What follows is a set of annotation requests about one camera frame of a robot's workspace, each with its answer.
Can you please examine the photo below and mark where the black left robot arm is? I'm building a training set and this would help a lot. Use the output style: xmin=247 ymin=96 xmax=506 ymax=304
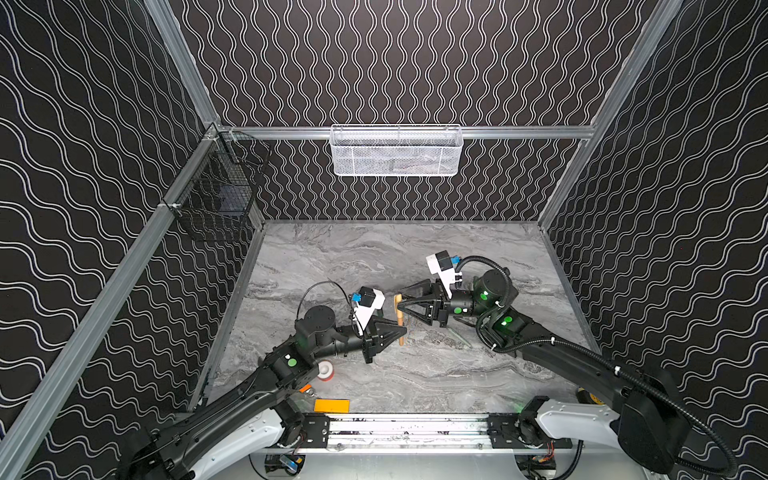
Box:
xmin=115 ymin=306 xmax=407 ymax=479

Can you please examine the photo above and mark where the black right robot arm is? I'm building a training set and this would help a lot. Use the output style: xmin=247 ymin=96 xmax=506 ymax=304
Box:
xmin=396 ymin=251 xmax=737 ymax=478

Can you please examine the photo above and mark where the light green pen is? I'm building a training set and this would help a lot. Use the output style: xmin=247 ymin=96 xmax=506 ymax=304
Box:
xmin=446 ymin=327 xmax=472 ymax=349

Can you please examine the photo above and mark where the red white tape roll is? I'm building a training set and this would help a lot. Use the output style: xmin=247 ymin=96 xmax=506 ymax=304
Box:
xmin=317 ymin=360 xmax=335 ymax=381

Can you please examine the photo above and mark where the yellow card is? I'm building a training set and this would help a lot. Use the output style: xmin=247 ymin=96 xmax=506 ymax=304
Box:
xmin=313 ymin=398 xmax=351 ymax=414

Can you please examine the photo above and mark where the yellow black tape measure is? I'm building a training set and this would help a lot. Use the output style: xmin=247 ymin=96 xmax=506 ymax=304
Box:
xmin=576 ymin=387 xmax=603 ymax=405

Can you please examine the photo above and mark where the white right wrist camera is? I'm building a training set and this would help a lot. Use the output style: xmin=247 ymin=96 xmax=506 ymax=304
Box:
xmin=426 ymin=250 xmax=462 ymax=299

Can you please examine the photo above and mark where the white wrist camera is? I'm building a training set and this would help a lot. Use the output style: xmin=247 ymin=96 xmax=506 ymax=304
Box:
xmin=351 ymin=286 xmax=385 ymax=336
xmin=426 ymin=250 xmax=462 ymax=299

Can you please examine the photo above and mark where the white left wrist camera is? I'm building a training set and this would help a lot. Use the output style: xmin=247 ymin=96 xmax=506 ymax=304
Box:
xmin=351 ymin=286 xmax=385 ymax=336

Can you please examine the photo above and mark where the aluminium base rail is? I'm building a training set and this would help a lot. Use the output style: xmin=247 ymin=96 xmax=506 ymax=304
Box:
xmin=167 ymin=411 xmax=649 ymax=454

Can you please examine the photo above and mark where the white wire mesh basket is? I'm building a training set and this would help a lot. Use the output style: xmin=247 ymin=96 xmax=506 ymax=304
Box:
xmin=329 ymin=124 xmax=464 ymax=177

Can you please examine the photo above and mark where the black wire mesh basket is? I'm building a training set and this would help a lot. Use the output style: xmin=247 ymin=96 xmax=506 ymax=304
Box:
xmin=164 ymin=123 xmax=265 ymax=243

